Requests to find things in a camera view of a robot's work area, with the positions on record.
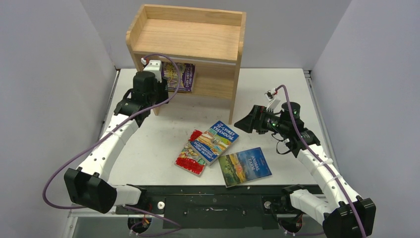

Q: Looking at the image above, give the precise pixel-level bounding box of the purple 52-storey treehouse book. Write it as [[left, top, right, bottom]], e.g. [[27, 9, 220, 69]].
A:
[[161, 62, 196, 93]]

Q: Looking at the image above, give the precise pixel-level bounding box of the animal farm book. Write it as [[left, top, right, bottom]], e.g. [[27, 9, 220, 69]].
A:
[[218, 147, 272, 188]]

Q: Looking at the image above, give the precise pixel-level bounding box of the blue 91-storey treehouse book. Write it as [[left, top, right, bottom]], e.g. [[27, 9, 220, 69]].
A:
[[189, 120, 239, 165]]

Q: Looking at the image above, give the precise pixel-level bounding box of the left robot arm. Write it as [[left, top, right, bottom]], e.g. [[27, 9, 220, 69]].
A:
[[64, 71, 168, 214]]

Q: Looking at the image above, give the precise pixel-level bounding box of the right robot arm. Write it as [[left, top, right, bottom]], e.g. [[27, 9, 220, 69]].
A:
[[234, 102, 376, 238]]

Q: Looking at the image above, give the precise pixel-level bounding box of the wooden shelf unit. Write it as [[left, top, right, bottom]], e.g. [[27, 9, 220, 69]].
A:
[[125, 4, 246, 110]]

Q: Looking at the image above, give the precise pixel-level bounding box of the red treehouse book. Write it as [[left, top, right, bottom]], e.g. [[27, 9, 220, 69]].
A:
[[174, 130, 206, 176]]

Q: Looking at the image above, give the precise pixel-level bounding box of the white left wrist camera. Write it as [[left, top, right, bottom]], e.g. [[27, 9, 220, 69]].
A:
[[141, 58, 162, 83]]

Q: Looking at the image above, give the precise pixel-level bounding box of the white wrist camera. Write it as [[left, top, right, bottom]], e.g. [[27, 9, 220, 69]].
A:
[[141, 58, 162, 83], [264, 88, 281, 112]]

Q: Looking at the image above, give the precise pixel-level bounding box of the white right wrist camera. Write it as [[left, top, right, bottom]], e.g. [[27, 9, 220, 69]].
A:
[[264, 88, 281, 112]]

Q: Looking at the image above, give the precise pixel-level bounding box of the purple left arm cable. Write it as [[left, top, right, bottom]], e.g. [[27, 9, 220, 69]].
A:
[[42, 54, 183, 237]]

